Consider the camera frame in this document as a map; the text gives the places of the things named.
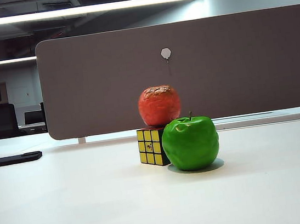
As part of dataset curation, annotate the Rubik's cube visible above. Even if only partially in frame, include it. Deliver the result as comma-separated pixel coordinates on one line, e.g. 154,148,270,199
136,124,173,169

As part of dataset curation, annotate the short ceiling light strip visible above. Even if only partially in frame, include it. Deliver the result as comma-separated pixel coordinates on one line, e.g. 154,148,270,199
0,55,37,65

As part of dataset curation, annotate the green apple with stem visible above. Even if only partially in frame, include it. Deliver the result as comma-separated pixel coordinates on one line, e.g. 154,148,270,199
158,107,224,175

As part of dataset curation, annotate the white hexagonal pin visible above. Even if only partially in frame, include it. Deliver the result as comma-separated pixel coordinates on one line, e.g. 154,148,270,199
160,47,174,67

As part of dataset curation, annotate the black office chair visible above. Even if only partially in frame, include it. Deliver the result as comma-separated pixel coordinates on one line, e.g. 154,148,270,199
0,79,21,139

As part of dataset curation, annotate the long ceiling light strip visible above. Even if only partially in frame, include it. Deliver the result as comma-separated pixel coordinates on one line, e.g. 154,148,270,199
0,0,197,26

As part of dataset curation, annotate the flat black desk bracket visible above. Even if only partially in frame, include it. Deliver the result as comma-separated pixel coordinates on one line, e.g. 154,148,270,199
0,150,44,168

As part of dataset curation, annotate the black background monitor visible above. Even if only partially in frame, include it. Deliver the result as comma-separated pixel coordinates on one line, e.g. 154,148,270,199
23,109,46,125

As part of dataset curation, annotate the wrinkled orange fruit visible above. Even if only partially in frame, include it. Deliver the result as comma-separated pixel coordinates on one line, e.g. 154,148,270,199
135,82,184,129

